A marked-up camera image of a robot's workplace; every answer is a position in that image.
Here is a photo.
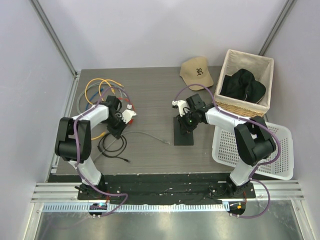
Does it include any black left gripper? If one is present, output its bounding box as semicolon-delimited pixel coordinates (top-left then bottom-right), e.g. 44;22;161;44
104;114;130;139

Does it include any red ethernet cable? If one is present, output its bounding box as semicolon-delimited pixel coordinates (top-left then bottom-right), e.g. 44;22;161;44
118;97;135;125

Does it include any black network switch box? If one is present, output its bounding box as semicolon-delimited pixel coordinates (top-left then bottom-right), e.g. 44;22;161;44
173;117;194;146

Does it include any black power cable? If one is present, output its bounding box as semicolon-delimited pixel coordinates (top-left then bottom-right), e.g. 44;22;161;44
97;133;132;165

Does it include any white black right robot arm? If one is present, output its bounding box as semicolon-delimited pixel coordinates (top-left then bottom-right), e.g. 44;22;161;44
172;94;277;198

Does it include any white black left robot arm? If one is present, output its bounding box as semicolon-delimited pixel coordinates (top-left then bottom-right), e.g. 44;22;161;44
54;95;137;200

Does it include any white plastic perforated basket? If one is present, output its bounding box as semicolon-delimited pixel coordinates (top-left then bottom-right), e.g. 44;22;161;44
212;116;294;181

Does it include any beige baseball cap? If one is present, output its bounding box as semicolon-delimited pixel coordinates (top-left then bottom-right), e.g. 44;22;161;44
179;56;214;91

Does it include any black cap in basket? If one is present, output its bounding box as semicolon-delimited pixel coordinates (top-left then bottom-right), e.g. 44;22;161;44
220;68;266;104

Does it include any wicker basket with liner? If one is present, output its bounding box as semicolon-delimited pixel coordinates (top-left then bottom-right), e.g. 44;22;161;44
214;49;275;117

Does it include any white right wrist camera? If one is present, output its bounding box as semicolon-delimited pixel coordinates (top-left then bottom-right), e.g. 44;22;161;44
172;100;190;117

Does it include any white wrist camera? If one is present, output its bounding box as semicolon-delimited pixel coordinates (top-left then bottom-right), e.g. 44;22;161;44
121;104;137;124
172;100;190;117

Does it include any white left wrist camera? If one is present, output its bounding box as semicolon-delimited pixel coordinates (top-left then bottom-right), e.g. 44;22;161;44
121;104;137;124

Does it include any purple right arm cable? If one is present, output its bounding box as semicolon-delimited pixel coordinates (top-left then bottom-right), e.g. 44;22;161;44
174;84;282;219

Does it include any black mounting base plate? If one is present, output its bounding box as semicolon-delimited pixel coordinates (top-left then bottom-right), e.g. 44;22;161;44
75;173;256;213

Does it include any aluminium front rail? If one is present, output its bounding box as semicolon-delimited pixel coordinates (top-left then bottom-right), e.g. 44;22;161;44
31;180;304;212

